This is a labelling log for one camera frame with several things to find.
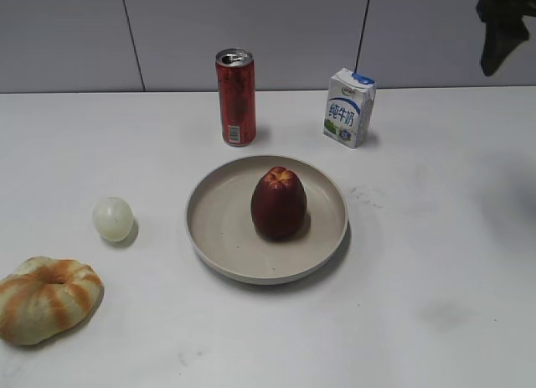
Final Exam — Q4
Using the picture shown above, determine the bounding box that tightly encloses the dark red apple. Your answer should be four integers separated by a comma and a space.
250, 167, 307, 241

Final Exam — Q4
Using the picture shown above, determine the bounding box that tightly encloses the striped round bread bun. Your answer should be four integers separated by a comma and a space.
1, 256, 104, 346

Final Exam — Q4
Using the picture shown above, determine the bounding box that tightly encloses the white peeled egg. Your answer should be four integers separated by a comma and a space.
92, 197, 134, 242

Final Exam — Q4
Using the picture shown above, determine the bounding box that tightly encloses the red soda can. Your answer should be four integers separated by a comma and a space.
215, 48, 256, 147

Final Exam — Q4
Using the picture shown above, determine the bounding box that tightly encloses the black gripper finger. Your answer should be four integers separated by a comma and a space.
476, 0, 535, 77

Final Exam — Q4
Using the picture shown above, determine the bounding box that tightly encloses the beige round plate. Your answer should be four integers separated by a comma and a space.
185, 155, 350, 286

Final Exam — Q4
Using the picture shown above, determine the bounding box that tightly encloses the white blue milk carton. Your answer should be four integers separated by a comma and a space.
323, 68, 376, 149

